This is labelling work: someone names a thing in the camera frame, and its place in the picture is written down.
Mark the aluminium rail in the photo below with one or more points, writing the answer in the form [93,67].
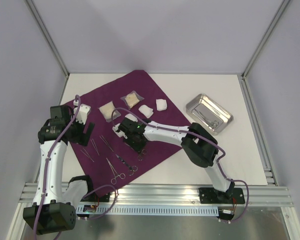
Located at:
[188,195]
[258,135]

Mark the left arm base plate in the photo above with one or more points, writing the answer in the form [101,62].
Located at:
[94,198]

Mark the slotted cable duct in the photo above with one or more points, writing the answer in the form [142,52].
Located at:
[149,210]

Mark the steel instrument tray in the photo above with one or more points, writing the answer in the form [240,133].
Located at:
[210,109]

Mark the right side aluminium rail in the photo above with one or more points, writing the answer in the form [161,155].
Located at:
[258,135]

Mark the gauze packet right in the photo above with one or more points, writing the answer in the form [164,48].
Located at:
[132,99]

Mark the right aluminium frame post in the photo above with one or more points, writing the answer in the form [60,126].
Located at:
[266,37]

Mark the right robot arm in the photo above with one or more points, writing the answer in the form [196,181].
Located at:
[200,147]

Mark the small surgical scissors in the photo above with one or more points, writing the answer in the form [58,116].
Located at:
[132,168]

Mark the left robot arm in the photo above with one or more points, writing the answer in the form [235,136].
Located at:
[52,210]

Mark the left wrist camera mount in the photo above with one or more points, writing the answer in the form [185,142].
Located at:
[83,113]

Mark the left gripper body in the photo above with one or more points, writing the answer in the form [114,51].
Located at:
[76,128]

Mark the steel tweezers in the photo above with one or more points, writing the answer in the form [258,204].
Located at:
[106,142]
[95,146]
[87,155]

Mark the aluminium front rail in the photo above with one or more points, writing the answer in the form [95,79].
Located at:
[188,195]

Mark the white cotton pad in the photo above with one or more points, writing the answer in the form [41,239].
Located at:
[146,111]
[131,117]
[161,105]

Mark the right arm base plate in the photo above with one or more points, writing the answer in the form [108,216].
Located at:
[209,195]

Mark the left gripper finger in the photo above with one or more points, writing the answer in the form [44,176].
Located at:
[84,139]
[89,129]

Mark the gauze packet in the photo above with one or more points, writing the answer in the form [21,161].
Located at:
[132,99]
[108,112]

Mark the gauze packet left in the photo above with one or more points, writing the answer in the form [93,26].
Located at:
[108,112]

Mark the aluminium frame post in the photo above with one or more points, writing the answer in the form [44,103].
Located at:
[266,37]
[46,35]

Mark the purple cloth mat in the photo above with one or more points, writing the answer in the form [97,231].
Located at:
[112,161]

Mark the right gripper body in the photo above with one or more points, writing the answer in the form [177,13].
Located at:
[134,142]

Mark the left aluminium frame post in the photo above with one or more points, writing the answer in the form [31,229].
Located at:
[46,35]

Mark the steel forceps ring handles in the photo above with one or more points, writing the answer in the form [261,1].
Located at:
[116,175]

